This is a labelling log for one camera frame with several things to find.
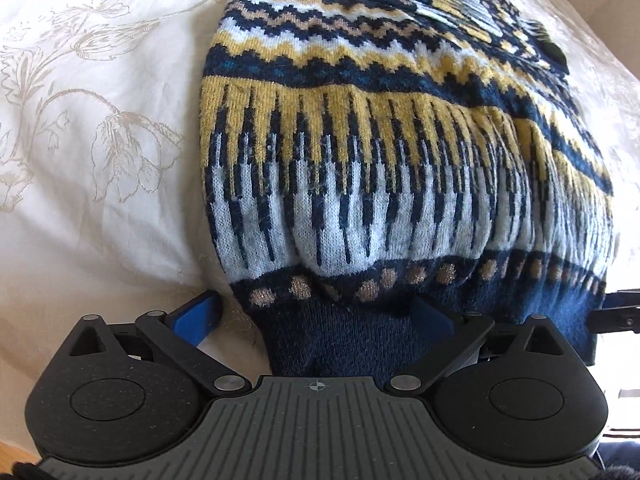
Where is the navy yellow patterned knit sweater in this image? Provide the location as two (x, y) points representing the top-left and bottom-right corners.
(200, 0), (614, 384)

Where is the cream embroidered bedspread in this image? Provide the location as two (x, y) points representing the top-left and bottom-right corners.
(0, 0), (640, 456)

